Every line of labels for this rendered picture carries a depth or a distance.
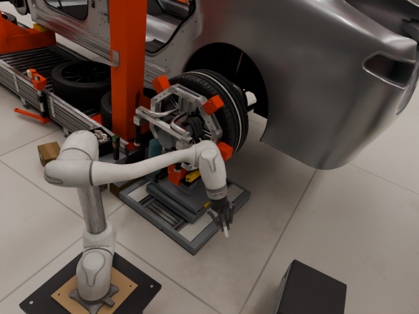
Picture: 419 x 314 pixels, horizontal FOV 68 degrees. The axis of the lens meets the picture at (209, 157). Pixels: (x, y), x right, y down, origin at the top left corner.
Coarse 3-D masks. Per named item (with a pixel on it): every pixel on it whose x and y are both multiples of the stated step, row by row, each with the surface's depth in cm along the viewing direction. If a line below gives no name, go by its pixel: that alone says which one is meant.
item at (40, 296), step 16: (80, 256) 177; (64, 272) 168; (128, 272) 175; (48, 288) 160; (144, 288) 169; (160, 288) 173; (32, 304) 153; (48, 304) 154; (128, 304) 161; (144, 304) 162
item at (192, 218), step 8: (160, 176) 260; (152, 184) 255; (152, 192) 250; (160, 192) 250; (160, 200) 248; (168, 200) 242; (176, 208) 240; (184, 208) 241; (208, 208) 249; (184, 216) 238; (192, 216) 233; (200, 216) 242
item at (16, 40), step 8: (8, 24) 307; (8, 32) 311; (16, 32) 317; (24, 32) 323; (32, 32) 330; (40, 32) 334; (48, 32) 341; (8, 40) 313; (16, 40) 319; (24, 40) 325; (32, 40) 332; (40, 40) 338; (48, 40) 346; (16, 48) 322; (24, 48) 329; (32, 48) 336
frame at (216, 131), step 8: (168, 88) 188; (176, 88) 184; (184, 88) 186; (160, 96) 197; (168, 96) 197; (184, 96) 183; (192, 96) 180; (200, 96) 181; (152, 104) 202; (160, 104) 206; (200, 104) 178; (160, 112) 210; (208, 120) 180; (216, 120) 183; (152, 128) 213; (160, 128) 216; (216, 128) 183; (216, 136) 181; (216, 144) 186; (168, 152) 216; (192, 168) 206
